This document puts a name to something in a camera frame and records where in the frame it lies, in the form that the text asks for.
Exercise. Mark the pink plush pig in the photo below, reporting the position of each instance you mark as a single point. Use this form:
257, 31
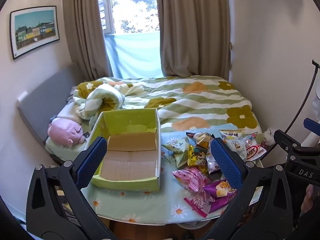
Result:
65, 131

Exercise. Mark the orange fries snack packet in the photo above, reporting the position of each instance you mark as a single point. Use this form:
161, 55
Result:
203, 143

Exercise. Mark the pink puffy snack packet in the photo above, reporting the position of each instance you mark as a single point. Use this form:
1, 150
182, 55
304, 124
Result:
190, 178

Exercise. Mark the white plastic bag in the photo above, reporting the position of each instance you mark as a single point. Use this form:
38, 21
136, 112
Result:
268, 135

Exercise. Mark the green cardboard box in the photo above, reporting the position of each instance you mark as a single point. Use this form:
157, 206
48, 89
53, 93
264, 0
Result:
130, 155

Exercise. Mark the floral striped duvet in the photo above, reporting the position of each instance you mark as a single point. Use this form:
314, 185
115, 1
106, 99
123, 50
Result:
200, 100

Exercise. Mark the red white snack packet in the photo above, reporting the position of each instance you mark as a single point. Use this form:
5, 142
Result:
252, 152

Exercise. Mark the pink flat snack packet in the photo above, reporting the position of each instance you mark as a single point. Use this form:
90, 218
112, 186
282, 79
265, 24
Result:
197, 202

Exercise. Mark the beige curtain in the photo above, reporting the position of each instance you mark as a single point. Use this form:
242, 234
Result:
80, 30
190, 30

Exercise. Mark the framed houses picture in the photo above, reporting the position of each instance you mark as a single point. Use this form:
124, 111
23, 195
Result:
32, 30

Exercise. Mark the grey headboard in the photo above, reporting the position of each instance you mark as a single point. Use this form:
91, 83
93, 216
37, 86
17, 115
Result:
45, 100

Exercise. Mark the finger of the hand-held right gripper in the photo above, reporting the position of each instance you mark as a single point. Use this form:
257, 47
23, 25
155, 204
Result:
311, 125
285, 137

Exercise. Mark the white wall switch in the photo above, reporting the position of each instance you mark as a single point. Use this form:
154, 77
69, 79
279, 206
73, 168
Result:
22, 96

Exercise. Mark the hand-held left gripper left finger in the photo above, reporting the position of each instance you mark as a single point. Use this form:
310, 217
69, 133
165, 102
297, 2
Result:
92, 160

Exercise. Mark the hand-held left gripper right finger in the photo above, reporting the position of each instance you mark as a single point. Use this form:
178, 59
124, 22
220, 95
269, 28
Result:
227, 165

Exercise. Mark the person's right hand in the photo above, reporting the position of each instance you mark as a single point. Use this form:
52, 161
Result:
308, 197

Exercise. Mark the light green snack packet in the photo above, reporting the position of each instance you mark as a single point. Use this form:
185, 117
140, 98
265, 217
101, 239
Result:
175, 147

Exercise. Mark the window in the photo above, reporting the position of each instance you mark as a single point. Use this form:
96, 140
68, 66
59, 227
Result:
135, 10

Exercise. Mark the white cartoon snack packet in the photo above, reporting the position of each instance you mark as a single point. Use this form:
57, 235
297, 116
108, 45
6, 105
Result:
236, 146

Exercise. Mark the white yellow cheese snack packet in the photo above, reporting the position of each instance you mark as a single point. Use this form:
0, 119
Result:
233, 133

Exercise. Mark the dark brown snack packet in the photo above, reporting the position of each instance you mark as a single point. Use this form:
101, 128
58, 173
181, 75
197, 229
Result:
200, 135

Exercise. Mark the yellow black snack packet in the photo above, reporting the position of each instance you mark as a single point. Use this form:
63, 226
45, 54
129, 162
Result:
197, 158

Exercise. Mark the teal cloth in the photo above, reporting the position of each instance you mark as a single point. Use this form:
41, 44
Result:
135, 55

